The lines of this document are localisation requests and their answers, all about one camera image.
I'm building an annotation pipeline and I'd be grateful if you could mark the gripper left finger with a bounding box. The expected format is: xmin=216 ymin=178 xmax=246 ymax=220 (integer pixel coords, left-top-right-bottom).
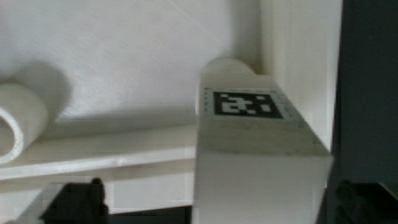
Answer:
xmin=40 ymin=178 xmax=109 ymax=224

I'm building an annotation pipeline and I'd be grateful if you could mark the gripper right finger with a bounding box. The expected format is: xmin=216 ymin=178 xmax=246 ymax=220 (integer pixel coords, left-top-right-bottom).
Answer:
xmin=336 ymin=180 xmax=398 ymax=224

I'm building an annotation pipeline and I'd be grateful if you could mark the white table leg with tag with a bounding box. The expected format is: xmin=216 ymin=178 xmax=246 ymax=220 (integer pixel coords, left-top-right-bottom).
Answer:
xmin=193 ymin=59 xmax=333 ymax=224

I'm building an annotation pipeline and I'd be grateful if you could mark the white square tabletop part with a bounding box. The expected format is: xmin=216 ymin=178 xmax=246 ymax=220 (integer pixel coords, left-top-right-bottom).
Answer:
xmin=0 ymin=0 xmax=345 ymax=216

